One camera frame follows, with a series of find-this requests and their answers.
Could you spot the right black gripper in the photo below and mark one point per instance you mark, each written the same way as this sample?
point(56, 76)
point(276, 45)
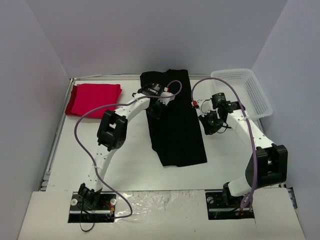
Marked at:
point(208, 123)

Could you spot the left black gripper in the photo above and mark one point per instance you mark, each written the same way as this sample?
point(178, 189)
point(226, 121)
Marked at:
point(155, 110)

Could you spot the black t shirt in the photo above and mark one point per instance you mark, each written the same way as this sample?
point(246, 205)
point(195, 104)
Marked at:
point(176, 137)

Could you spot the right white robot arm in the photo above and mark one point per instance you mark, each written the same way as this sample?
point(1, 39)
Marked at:
point(268, 164)

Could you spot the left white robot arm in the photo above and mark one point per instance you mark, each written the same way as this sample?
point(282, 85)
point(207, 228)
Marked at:
point(111, 135)

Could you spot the white plastic basket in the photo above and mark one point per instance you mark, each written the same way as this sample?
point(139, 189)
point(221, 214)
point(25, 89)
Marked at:
point(248, 89)

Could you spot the folded red t shirt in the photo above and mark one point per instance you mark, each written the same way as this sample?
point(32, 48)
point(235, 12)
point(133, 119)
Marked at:
point(88, 96)

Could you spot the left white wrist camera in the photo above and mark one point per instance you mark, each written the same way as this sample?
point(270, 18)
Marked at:
point(166, 97)

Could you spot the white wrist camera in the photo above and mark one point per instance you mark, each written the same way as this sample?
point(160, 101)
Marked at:
point(166, 97)
point(203, 105)

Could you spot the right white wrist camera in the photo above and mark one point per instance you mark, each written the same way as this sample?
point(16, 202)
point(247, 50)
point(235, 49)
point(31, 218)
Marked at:
point(203, 105)

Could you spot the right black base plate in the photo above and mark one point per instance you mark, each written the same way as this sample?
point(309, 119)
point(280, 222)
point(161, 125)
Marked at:
point(218, 209)

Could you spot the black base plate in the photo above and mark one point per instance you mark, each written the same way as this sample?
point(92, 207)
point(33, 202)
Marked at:
point(218, 209)
point(102, 212)

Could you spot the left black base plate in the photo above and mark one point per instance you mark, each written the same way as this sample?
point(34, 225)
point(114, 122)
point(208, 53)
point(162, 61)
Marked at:
point(102, 212)

